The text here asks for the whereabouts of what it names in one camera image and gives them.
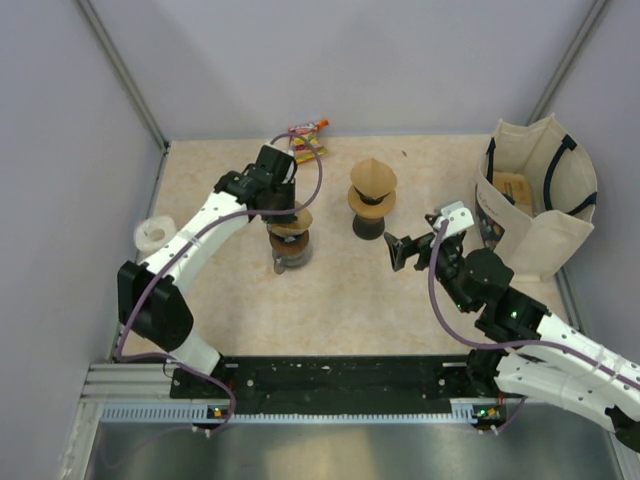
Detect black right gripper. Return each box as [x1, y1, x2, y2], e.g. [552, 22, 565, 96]
[384, 231, 473, 314]

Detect light wooden dripper ring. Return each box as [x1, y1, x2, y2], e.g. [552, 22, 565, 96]
[347, 187, 399, 220]

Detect dark wooden dripper ring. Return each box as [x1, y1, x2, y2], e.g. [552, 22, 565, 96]
[268, 233, 311, 256]

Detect blue glass dripper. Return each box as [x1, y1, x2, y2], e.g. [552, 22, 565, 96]
[356, 190, 389, 206]
[272, 231, 308, 244]

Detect brown paper coffee filter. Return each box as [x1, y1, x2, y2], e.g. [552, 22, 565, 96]
[350, 158, 397, 199]

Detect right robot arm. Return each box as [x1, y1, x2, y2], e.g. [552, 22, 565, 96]
[384, 208, 639, 451]

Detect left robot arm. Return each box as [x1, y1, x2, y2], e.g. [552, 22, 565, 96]
[117, 144, 297, 397]

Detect black tumbler with red lid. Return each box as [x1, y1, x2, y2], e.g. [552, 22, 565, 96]
[352, 214, 385, 241]

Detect colourful snack packet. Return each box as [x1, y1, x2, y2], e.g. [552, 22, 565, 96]
[288, 120, 329, 165]

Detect grey glass pitcher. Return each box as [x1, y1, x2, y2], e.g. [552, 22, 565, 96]
[272, 247, 313, 275]

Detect brown box in bag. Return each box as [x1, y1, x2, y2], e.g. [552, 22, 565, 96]
[492, 172, 533, 217]

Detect cream canvas tote bag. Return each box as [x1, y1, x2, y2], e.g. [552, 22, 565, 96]
[475, 115, 598, 280]

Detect white toilet paper roll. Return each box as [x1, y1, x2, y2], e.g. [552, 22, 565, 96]
[133, 215, 177, 259]

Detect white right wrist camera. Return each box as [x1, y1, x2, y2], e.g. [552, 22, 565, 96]
[433, 201, 474, 238]

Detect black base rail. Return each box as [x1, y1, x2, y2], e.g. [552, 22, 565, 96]
[170, 355, 499, 415]

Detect grey slotted cable duct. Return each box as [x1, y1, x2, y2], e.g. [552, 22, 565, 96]
[101, 403, 227, 424]

